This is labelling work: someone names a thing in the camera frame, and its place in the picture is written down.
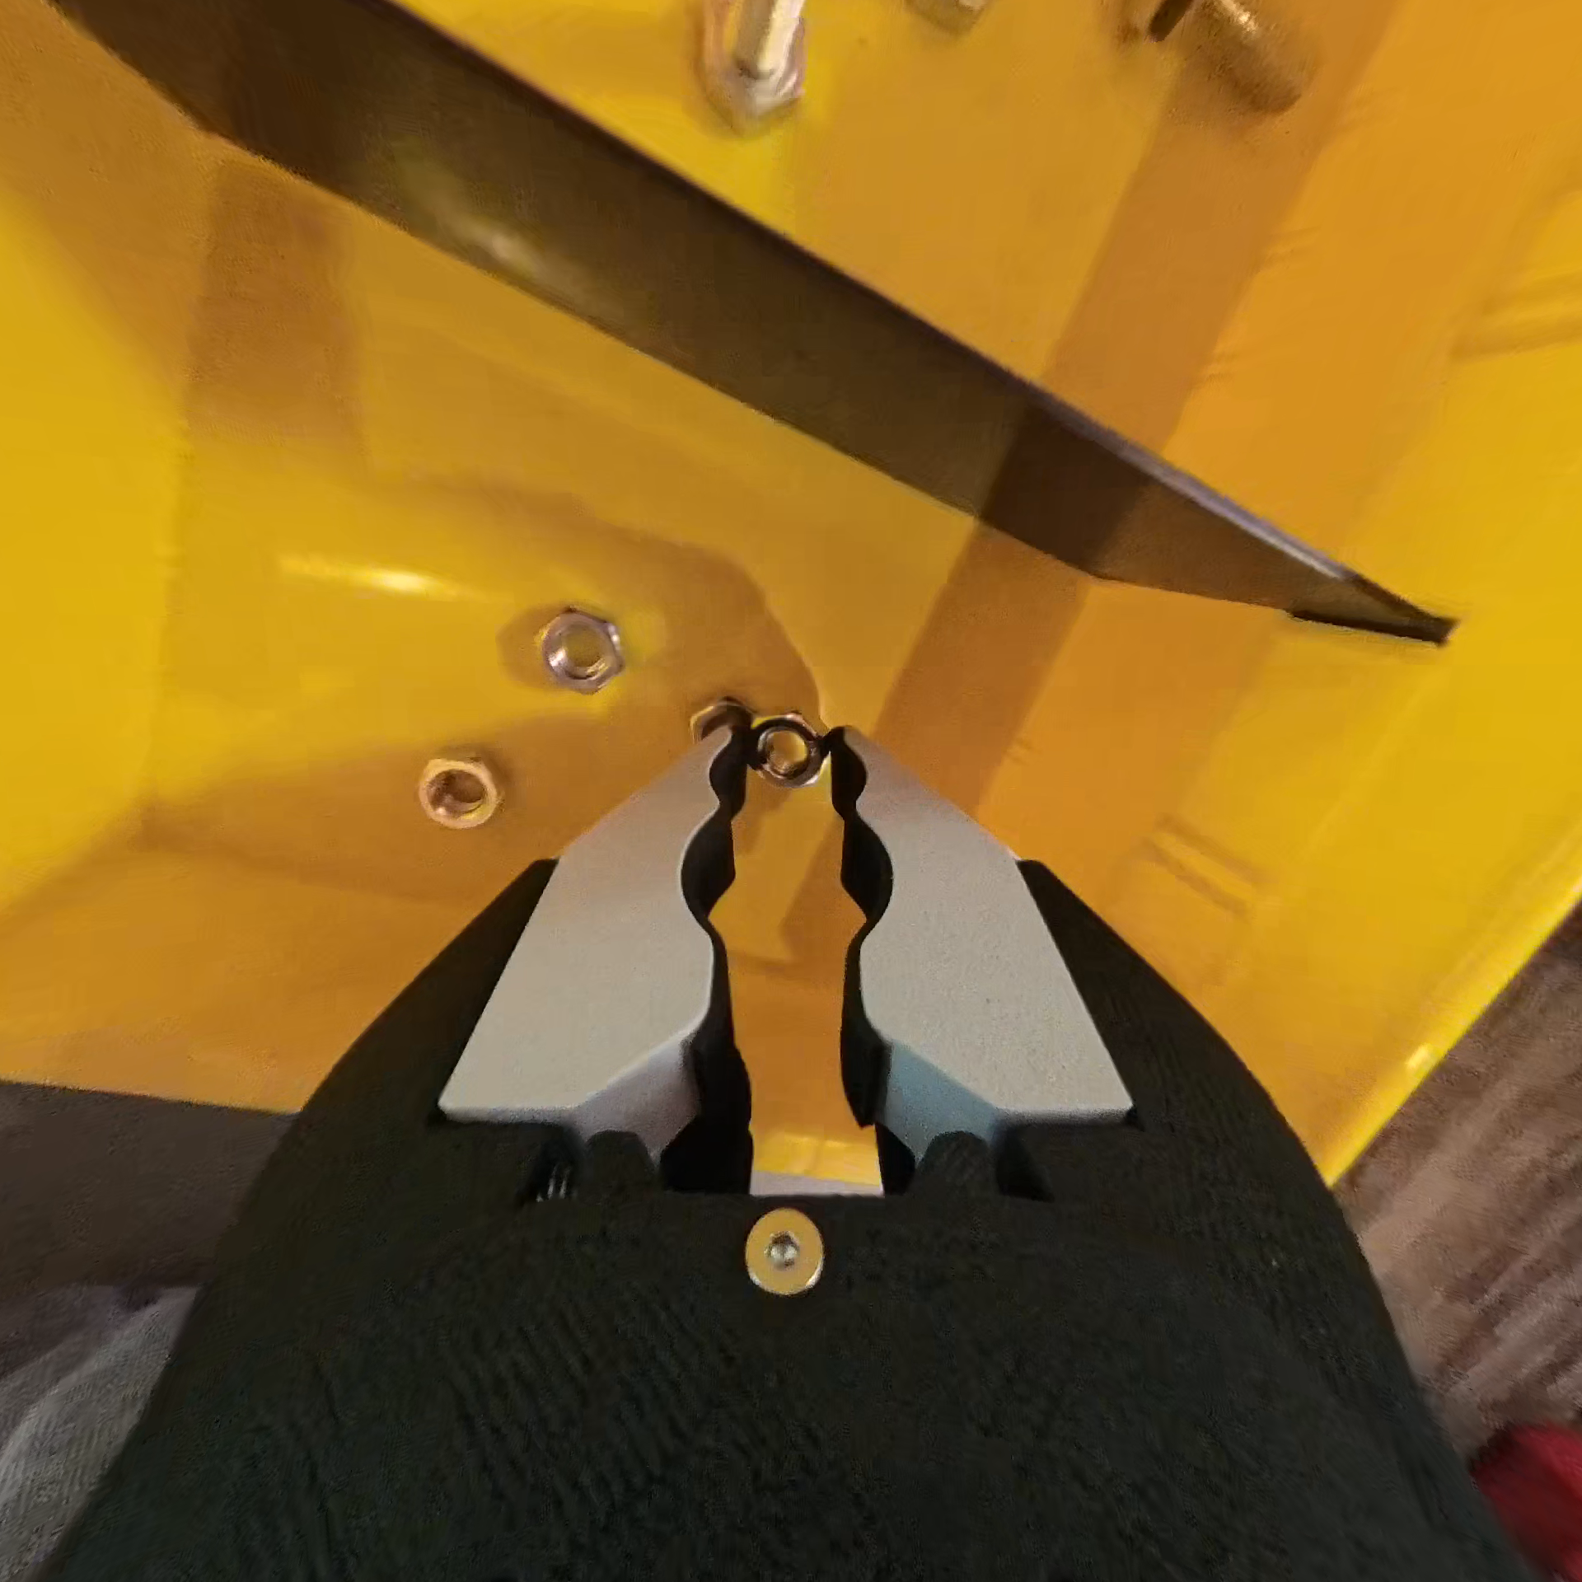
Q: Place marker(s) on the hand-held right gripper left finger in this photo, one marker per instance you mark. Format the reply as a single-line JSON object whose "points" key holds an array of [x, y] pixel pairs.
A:
{"points": [[593, 975]]}

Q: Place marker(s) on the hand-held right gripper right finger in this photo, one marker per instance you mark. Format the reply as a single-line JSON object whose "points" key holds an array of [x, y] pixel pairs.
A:
{"points": [[975, 988]]}

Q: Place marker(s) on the yellow plastic bin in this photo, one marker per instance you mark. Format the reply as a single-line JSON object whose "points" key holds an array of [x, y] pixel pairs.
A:
{"points": [[371, 431]]}

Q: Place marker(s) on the grey cloth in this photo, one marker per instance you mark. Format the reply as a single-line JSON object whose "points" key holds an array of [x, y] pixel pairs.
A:
{"points": [[73, 1433]]}

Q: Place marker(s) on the black bin divider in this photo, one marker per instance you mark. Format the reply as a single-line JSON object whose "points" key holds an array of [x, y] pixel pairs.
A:
{"points": [[617, 246]]}

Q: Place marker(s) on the red object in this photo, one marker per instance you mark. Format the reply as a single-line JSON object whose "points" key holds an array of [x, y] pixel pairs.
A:
{"points": [[1538, 1501]]}

